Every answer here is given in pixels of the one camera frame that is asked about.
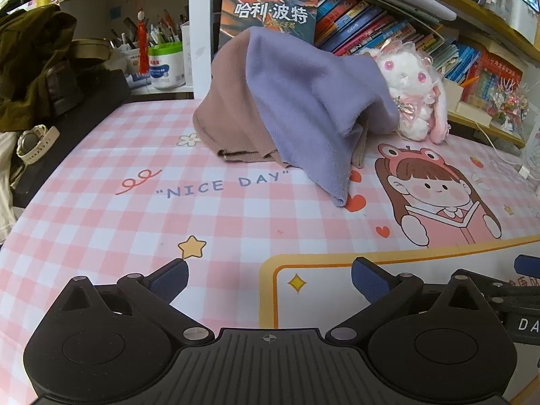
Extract dark dragon cover book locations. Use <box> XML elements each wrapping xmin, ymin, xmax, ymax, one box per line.
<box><xmin>218</xmin><ymin>0</ymin><xmax>322</xmax><ymax>57</ymax></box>

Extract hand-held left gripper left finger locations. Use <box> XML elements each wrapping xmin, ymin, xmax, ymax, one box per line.
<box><xmin>56</xmin><ymin>257</ymin><xmax>212</xmax><ymax>344</ymax></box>

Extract mauve brown garment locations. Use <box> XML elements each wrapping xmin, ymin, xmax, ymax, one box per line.
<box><xmin>193</xmin><ymin>39</ymin><xmax>372</xmax><ymax>169</ymax></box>

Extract beige cardboard box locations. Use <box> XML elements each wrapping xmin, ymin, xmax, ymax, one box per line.
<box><xmin>443</xmin><ymin>79</ymin><xmax>492</xmax><ymax>127</ymax></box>

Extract white green pen jar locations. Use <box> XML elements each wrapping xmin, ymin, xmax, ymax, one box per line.
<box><xmin>147</xmin><ymin>42</ymin><xmax>186</xmax><ymax>90</ymax></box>

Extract olive green jacket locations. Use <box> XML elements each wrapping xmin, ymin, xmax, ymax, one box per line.
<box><xmin>0</xmin><ymin>6</ymin><xmax>85</xmax><ymax>132</ymax></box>

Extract white pink bunny plush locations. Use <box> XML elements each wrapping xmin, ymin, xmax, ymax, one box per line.
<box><xmin>358</xmin><ymin>39</ymin><xmax>451</xmax><ymax>143</ymax></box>

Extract bundle of pens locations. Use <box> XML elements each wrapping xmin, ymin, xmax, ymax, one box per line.
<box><xmin>109</xmin><ymin>6</ymin><xmax>190</xmax><ymax>49</ymax></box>

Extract white charging cable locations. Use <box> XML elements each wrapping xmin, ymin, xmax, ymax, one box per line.
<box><xmin>475</xmin><ymin>119</ymin><xmax>533</xmax><ymax>180</ymax></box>

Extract pink checked desk mat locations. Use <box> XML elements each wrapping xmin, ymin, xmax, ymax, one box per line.
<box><xmin>0</xmin><ymin>98</ymin><xmax>540</xmax><ymax>405</ymax></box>

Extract white wristwatch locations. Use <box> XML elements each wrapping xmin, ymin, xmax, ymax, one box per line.
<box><xmin>16</xmin><ymin>124</ymin><xmax>60</xmax><ymax>165</ymax></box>

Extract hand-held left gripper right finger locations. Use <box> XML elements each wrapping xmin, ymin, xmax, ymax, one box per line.
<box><xmin>325</xmin><ymin>256</ymin><xmax>505</xmax><ymax>344</ymax></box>

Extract clear plastic folder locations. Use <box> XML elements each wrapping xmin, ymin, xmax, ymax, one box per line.
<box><xmin>522</xmin><ymin>120</ymin><xmax>540</xmax><ymax>169</ymax></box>

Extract paper flower bouquet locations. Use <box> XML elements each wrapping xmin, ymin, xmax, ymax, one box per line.
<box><xmin>489</xmin><ymin>74</ymin><xmax>530</xmax><ymax>125</ymax></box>

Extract purple knit sweater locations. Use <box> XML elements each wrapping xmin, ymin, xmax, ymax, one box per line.
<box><xmin>246</xmin><ymin>26</ymin><xmax>401</xmax><ymax>208</ymax></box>

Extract white wooden bookshelf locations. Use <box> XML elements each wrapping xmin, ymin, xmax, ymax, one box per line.
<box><xmin>0</xmin><ymin>0</ymin><xmax>540</xmax><ymax>148</ymax></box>

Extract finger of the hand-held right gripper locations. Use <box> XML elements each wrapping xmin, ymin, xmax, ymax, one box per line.
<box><xmin>514</xmin><ymin>254</ymin><xmax>540</xmax><ymax>278</ymax></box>
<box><xmin>480</xmin><ymin>280</ymin><xmax>540</xmax><ymax>305</ymax></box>

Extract cream cloth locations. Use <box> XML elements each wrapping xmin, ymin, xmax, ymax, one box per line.
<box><xmin>0</xmin><ymin>131</ymin><xmax>30</xmax><ymax>245</ymax></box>

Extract red tassel charm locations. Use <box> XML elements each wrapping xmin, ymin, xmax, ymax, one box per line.
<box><xmin>136</xmin><ymin>10</ymin><xmax>151</xmax><ymax>76</ymax></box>

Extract row of colourful books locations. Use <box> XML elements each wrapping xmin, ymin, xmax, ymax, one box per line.
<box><xmin>313</xmin><ymin>0</ymin><xmax>530</xmax><ymax>112</ymax></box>

